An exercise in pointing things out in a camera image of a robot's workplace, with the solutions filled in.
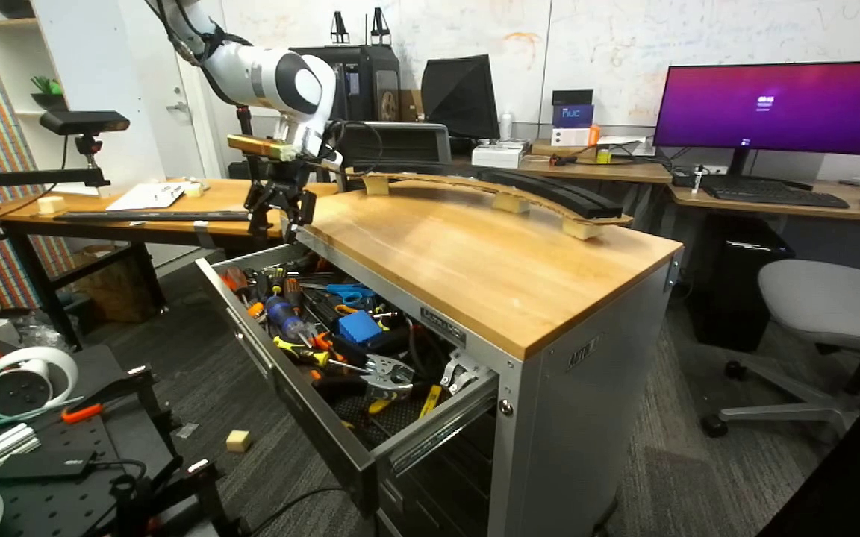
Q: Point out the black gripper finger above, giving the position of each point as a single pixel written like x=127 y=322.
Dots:
x=302 y=221
x=258 y=218

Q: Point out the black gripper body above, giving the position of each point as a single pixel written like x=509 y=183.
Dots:
x=281 y=183

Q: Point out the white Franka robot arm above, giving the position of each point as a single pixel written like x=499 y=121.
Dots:
x=269 y=77

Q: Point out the grey metal tool drawer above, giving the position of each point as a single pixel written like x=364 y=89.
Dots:
x=285 y=382

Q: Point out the white papers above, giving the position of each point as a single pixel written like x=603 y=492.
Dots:
x=151 y=195

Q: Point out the black mesh office chair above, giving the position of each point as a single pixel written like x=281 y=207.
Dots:
x=394 y=145

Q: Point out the blue plastic box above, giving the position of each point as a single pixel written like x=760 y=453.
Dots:
x=358 y=329

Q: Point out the black equipment box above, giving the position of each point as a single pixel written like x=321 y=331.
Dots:
x=358 y=77

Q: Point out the curved wooden stand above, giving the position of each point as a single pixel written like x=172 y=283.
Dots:
x=441 y=185

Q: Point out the silver pliers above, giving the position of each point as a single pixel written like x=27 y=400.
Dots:
x=387 y=374

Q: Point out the wooden side table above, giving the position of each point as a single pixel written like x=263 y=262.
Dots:
x=73 y=209

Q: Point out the black angular panel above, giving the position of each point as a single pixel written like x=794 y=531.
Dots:
x=460 y=100

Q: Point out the white flat box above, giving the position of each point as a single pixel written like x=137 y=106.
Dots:
x=497 y=156

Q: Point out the white shelf unit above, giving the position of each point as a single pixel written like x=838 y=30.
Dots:
x=103 y=61

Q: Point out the small wooden block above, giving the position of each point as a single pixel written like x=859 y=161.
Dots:
x=236 y=438

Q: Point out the white tape roll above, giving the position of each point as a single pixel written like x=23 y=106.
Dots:
x=46 y=362

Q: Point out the curved black bar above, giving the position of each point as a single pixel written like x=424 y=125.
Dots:
x=560 y=195

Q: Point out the blue white carton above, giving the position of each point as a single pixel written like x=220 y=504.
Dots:
x=570 y=116

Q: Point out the grey cabinet with wooden top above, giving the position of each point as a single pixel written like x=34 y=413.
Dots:
x=569 y=428

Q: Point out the wooden office desk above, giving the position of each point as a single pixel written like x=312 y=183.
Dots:
x=650 y=171

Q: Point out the black computer tower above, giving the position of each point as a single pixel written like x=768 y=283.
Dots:
x=739 y=283

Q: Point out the black keyboard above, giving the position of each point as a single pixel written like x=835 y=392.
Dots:
x=768 y=191

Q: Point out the monitor with purple screen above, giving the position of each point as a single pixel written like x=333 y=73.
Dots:
x=778 y=106

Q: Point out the grey fabric office chair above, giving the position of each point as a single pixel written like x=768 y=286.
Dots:
x=835 y=303

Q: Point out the black stereo camera on stand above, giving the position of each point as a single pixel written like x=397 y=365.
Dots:
x=85 y=121

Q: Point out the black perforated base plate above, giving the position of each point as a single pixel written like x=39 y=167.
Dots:
x=51 y=486

